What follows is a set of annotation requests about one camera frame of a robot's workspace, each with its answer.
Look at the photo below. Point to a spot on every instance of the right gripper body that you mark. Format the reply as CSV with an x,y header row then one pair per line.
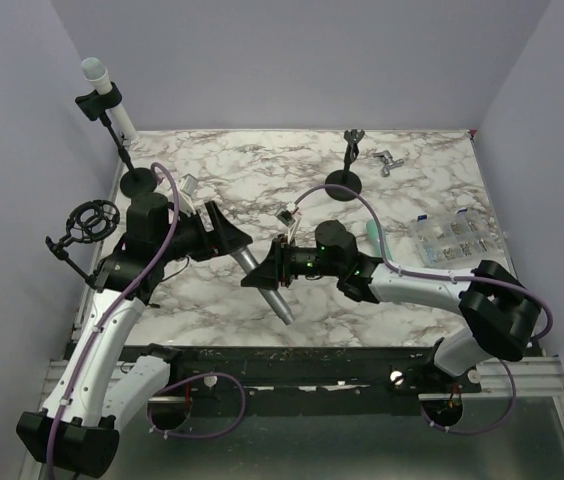
x,y
297,260

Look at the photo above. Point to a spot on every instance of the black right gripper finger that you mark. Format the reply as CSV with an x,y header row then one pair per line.
x,y
286,282
265,275

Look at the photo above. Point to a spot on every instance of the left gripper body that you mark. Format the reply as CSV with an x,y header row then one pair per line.
x,y
182,243

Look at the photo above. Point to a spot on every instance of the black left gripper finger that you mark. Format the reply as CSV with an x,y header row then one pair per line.
x,y
201,248
226,238

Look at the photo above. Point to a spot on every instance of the mint green microphone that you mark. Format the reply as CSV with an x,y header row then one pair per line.
x,y
376,236

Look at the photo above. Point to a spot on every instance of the black round-base microphone stand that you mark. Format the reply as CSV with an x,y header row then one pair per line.
x,y
343,185

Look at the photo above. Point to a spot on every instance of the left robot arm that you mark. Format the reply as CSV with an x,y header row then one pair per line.
x,y
79,425

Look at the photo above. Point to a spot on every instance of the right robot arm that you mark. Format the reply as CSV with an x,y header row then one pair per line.
x,y
500,315

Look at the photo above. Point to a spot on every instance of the black left-corner microphone stand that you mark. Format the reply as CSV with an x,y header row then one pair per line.
x,y
135,181

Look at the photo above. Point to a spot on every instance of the white microphone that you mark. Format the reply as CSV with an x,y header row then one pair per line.
x,y
108,95

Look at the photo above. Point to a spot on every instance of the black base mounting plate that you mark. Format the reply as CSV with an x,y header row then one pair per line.
x,y
299,381

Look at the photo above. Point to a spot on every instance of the silver metal faucet part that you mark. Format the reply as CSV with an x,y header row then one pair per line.
x,y
389,162

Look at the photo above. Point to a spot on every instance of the clear plastic screw box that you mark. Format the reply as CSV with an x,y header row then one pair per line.
x,y
454,240

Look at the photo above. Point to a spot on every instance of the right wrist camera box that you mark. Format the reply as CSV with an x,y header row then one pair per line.
x,y
287,217

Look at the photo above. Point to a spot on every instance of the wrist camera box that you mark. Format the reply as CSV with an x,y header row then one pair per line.
x,y
188,185
287,217

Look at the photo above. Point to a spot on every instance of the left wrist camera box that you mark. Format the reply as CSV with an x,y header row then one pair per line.
x,y
188,185

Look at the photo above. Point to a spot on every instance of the black shock-mount tripod stand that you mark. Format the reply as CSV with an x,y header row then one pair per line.
x,y
90,222

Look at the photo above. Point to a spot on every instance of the aluminium rail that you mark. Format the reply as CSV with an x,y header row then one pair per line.
x,y
533,377

